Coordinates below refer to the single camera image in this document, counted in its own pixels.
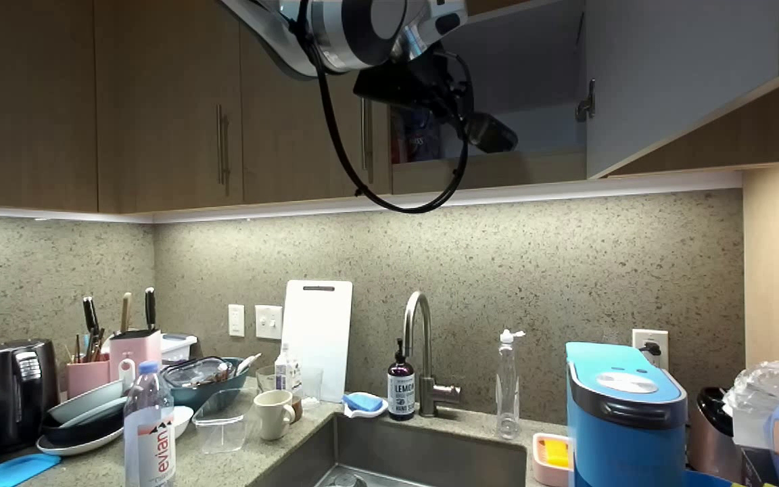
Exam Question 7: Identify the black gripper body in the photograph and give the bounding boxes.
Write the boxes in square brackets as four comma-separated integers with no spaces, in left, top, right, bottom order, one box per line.
[354,44,519,155]

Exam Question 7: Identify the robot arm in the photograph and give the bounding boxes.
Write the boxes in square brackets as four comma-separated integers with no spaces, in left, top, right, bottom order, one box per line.
[220,0,517,155]

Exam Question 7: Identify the open cabinet door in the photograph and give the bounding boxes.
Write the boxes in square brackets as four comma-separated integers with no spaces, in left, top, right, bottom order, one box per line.
[583,0,779,178]

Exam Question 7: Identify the dark soap pump bottle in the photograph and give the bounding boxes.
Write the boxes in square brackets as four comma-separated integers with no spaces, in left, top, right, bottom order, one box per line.
[387,346,417,419]

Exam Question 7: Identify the clear spray bottle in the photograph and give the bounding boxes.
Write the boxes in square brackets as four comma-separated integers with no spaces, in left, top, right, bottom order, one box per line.
[496,330,523,442]

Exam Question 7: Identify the small clear water bottle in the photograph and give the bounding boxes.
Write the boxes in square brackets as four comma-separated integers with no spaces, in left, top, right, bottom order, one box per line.
[274,345,291,391]

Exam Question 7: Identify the blue cap water bottle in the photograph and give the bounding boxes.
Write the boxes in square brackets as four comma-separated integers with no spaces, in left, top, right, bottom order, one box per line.
[124,364,175,487]

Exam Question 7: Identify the white cutting board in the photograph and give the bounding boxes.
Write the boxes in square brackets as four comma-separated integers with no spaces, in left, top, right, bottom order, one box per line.
[280,278,351,403]

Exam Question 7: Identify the white power outlet plate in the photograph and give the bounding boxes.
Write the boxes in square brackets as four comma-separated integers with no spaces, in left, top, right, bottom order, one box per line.
[228,303,244,339]

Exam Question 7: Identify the chrome sink faucet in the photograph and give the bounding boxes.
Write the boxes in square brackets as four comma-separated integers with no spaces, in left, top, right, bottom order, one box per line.
[402,291,462,419]

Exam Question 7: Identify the cream ceramic mug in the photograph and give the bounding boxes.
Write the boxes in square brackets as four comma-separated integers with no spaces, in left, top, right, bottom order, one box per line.
[255,391,301,442]

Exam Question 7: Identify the blue coffee machine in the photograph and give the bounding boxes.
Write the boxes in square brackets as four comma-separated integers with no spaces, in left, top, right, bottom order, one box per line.
[564,342,688,487]

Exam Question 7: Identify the stainless steel sink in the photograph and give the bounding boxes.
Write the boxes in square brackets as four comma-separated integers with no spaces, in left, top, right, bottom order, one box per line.
[248,411,532,487]

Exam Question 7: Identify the teal dish rack basin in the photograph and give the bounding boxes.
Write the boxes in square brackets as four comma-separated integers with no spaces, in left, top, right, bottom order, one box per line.
[160,357,255,408]

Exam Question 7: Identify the pink sponge tray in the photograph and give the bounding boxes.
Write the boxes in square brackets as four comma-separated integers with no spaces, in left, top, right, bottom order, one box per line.
[532,433,573,487]

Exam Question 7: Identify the clear plastic container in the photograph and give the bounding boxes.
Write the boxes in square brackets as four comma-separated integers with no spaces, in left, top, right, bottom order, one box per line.
[193,403,251,454]

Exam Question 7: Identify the pink knife block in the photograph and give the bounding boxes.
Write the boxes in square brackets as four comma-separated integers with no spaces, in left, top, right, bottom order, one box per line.
[65,334,161,396]

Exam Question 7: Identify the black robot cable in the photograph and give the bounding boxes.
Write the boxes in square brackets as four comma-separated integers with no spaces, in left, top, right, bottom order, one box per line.
[291,0,475,217]

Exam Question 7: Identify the white light switch plate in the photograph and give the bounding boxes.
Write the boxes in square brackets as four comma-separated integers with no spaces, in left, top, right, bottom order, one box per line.
[255,305,280,342]

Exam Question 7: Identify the small wall outlet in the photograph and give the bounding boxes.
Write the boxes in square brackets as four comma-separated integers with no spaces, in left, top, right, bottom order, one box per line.
[631,328,667,368]

